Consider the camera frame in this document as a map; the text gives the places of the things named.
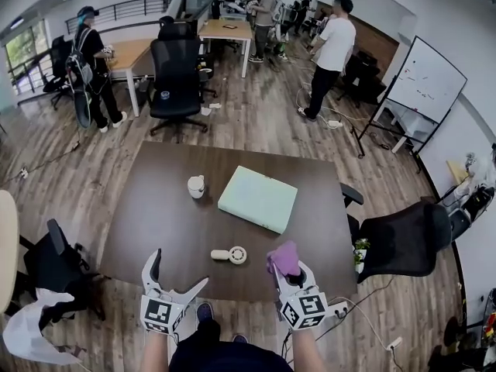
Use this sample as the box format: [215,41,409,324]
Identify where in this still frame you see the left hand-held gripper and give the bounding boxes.
[139,248,210,336]

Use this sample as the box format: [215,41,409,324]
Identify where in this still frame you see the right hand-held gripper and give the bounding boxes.
[269,260,329,331]

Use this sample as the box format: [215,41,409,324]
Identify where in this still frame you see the purple cloth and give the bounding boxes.
[266,240,301,277]

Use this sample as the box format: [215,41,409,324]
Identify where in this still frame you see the small cream handheld fan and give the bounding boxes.
[210,245,248,266]

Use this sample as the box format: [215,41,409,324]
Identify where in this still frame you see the person's left forearm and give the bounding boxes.
[141,329,171,372]

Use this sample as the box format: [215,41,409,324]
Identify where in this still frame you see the person's right forearm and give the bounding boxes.
[290,325,329,372]

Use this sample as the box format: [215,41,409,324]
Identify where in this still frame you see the wooden desk white legs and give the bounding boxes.
[106,39,156,118]
[198,19,253,79]

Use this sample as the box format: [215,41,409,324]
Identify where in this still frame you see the pale green flat box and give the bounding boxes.
[217,164,298,235]

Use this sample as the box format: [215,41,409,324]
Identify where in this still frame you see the person's dark navy clothing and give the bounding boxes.
[168,319,295,372]

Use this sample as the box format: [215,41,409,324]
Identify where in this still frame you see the white mug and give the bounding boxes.
[187,174,206,200]

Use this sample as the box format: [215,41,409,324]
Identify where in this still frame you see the black mesh office chair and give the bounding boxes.
[339,182,453,284]

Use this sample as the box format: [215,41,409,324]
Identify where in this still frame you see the white plastic bag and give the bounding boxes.
[2,288,82,366]

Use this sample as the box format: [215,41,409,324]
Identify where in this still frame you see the black round stool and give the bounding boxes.
[443,315,463,348]

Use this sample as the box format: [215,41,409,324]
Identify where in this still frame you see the round beige table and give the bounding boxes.
[0,190,19,315]

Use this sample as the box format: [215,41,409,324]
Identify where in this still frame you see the grey oval shell case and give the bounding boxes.
[445,207,472,243]
[73,89,93,129]

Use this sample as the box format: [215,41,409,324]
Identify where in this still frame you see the black mesh rack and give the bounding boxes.
[480,288,496,348]

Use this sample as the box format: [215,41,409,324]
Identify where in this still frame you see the white table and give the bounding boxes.
[374,98,429,154]

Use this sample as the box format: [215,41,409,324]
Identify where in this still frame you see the black equipment backpack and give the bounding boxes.
[463,184,495,220]

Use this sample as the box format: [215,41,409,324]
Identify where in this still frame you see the black high-back office chair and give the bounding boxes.
[149,36,218,143]
[157,15,195,42]

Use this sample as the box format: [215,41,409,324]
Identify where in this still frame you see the whiteboard on black stand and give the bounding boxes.
[350,35,469,160]

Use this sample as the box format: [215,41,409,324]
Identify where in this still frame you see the black metal railing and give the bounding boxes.
[7,0,171,96]

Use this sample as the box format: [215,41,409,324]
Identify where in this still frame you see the white cable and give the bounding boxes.
[294,79,373,131]
[336,295,392,348]

